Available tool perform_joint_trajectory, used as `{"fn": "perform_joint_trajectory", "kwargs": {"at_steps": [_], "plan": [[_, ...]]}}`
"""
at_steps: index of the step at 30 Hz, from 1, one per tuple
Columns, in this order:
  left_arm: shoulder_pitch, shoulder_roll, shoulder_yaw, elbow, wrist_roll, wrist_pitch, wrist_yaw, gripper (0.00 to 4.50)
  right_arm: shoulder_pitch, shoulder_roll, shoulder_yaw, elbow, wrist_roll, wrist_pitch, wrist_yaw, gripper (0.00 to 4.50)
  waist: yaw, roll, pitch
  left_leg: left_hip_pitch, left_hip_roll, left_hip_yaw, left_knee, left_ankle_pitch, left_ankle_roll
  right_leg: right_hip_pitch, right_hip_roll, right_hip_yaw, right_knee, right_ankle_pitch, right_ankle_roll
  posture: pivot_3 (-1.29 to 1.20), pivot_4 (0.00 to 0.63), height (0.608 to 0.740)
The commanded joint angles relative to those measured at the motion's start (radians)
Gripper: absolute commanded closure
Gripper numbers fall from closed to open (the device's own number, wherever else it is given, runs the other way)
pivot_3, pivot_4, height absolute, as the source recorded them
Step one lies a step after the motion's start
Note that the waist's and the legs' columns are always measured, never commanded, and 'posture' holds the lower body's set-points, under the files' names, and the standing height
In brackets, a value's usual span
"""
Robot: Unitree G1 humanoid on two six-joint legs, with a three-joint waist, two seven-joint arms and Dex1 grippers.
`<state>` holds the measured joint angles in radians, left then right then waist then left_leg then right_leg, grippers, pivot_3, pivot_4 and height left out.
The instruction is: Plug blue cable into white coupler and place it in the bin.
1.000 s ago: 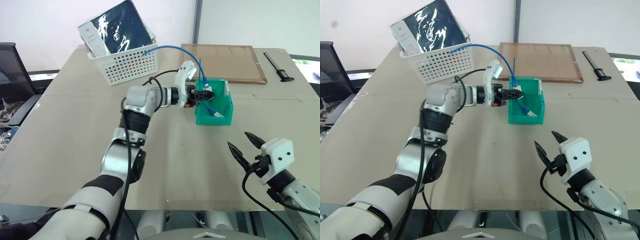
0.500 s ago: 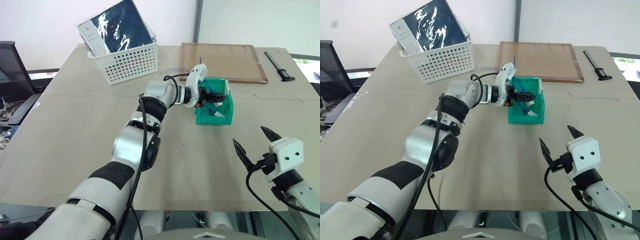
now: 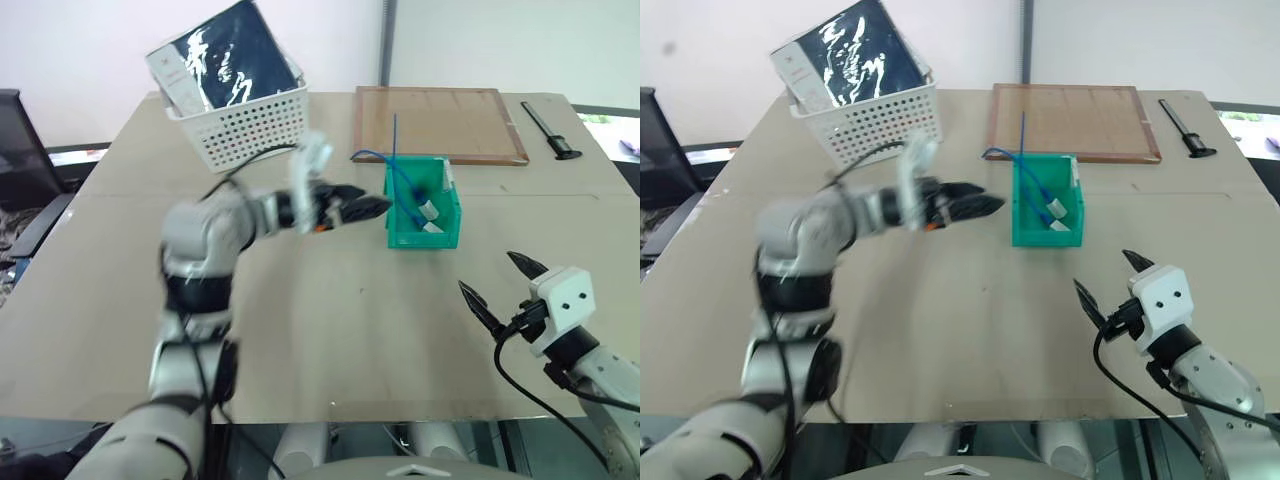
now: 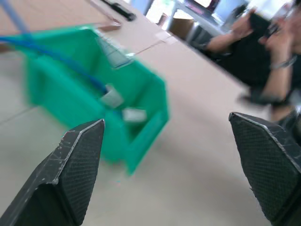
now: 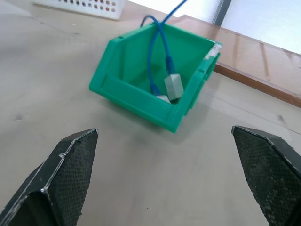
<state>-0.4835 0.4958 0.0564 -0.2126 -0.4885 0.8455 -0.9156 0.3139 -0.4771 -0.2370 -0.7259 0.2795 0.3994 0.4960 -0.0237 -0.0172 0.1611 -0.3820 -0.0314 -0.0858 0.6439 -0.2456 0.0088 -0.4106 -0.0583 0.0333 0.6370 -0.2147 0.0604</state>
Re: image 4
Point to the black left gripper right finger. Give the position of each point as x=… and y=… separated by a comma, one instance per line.
x=265, y=160

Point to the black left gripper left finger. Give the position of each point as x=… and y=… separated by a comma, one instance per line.
x=70, y=169

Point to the green plastic bin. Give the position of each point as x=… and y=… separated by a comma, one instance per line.
x=94, y=94

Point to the person in black shirt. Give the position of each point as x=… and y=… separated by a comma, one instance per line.
x=263, y=54

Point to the white paper label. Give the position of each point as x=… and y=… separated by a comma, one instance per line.
x=113, y=53

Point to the brown cardboard box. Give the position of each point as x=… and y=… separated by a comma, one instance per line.
x=182, y=26

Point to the black flat device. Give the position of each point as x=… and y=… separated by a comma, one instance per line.
x=117, y=8

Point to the white table frame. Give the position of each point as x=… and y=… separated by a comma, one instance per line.
x=200, y=21

